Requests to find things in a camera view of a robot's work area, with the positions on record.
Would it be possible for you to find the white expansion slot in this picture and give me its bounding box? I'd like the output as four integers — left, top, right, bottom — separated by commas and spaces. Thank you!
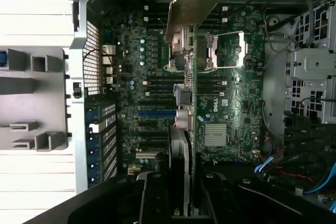
135, 151, 159, 159

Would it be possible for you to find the silver finned chipset heatsink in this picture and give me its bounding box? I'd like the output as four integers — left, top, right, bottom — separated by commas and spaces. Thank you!
204, 122, 228, 147

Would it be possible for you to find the blue expansion slot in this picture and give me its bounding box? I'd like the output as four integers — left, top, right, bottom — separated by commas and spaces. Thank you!
138, 110, 176, 120

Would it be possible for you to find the green Dell motherboard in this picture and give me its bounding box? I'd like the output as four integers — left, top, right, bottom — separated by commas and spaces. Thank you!
101, 0, 266, 179

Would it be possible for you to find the grey open PC case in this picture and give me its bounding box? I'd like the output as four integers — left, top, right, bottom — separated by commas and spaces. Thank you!
57, 0, 336, 224

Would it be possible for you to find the perforated metal disk bay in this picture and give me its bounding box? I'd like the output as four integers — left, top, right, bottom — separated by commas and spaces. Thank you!
283, 0, 336, 126

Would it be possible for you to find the metal CPU socket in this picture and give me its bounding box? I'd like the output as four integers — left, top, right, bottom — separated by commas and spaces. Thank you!
196, 31, 249, 73

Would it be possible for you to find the grey parts rack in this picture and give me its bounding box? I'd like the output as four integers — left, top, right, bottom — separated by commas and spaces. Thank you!
0, 46, 70, 153

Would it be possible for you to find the short blue flat wire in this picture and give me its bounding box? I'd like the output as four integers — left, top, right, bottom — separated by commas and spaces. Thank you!
254, 155, 274, 174

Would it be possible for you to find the long blue flat wire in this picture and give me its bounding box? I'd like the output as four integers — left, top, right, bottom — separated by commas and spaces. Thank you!
301, 161, 336, 196

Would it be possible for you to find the grey wire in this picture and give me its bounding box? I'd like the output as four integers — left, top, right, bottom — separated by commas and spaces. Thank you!
304, 0, 316, 44

